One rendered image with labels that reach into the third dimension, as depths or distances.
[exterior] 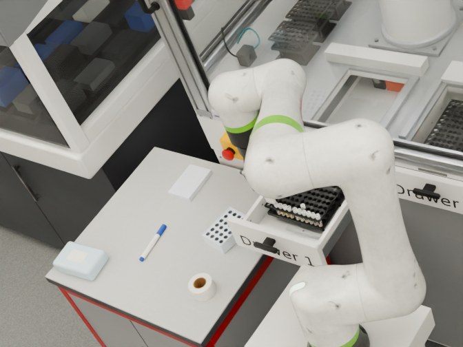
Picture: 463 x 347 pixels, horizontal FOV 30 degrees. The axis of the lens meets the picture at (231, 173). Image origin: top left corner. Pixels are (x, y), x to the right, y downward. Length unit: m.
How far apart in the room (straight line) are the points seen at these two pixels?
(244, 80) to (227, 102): 0.06
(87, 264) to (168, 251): 0.24
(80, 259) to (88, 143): 0.41
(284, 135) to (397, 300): 0.46
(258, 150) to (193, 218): 1.01
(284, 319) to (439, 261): 0.59
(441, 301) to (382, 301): 0.88
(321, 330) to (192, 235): 0.75
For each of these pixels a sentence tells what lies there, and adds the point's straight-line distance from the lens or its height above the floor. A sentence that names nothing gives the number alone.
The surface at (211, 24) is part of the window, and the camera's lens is 2.33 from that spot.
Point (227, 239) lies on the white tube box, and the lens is 2.46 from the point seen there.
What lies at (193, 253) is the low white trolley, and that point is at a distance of 2.52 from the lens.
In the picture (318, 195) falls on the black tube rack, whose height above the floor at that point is 0.87.
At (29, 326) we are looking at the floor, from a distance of 3.72.
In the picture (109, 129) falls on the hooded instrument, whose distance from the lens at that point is 2.87.
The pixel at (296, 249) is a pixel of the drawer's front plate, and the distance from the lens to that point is 2.24.
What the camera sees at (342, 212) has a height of 0.89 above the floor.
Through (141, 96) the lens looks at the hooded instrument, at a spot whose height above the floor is 0.88.
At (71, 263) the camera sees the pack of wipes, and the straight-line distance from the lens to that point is 2.63.
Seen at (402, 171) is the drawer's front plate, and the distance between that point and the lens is 2.29.
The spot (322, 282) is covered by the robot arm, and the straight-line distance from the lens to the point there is 1.90.
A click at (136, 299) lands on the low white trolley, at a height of 0.76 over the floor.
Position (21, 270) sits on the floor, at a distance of 3.96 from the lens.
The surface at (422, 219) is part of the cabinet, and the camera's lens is 2.44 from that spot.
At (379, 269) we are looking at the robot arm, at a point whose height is 1.14.
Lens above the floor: 2.56
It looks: 42 degrees down
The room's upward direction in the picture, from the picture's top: 24 degrees counter-clockwise
